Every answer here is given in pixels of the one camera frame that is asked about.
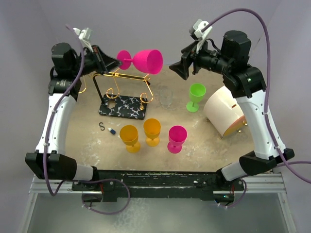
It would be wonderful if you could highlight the green wine glass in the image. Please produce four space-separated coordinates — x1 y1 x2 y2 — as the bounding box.
186 83 206 113

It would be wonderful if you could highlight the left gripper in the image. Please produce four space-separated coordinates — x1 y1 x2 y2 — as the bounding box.
71 45 122 78

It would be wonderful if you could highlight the orange wine glass right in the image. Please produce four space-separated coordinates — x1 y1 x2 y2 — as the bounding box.
143 118 161 147

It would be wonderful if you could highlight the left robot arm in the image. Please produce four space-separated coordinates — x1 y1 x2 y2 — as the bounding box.
25 43 121 190

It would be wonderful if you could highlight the white cylindrical box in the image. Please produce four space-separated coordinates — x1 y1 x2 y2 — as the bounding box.
204 86 247 138

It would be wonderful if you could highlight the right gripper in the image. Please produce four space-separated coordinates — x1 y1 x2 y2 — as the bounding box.
170 37 233 80

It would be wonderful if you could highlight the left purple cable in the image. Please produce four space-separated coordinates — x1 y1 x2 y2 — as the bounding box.
42 24 86 196

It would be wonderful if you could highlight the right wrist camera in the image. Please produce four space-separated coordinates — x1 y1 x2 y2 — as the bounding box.
189 19 212 54

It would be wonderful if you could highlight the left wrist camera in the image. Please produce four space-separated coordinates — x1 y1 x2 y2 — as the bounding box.
73 28 92 48

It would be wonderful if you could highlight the gold wine glass rack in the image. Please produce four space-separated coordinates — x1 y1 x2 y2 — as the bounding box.
77 70 154 120

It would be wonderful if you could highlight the small blue dropper bottle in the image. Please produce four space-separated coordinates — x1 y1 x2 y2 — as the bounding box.
108 128 116 134

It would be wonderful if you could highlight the black base frame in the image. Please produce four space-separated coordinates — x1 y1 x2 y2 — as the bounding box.
72 170 244 202

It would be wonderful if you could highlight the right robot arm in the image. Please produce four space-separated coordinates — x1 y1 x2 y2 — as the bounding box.
169 30 294 190

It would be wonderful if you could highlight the orange wine glass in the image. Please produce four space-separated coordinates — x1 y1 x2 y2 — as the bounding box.
120 125 140 153
143 118 161 147

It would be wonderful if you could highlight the pink wine glass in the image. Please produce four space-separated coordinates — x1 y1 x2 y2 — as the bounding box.
117 50 164 74
167 125 188 154

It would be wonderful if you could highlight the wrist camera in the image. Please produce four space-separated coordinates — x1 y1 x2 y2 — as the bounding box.
189 19 212 54
73 28 92 48

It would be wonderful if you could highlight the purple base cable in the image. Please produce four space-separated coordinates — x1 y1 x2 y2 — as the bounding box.
82 179 133 216

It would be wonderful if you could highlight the pink wine glass front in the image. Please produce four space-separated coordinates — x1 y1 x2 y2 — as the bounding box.
167 125 188 154

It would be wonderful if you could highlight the orange wine glass left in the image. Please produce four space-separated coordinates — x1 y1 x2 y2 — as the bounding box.
120 125 140 153

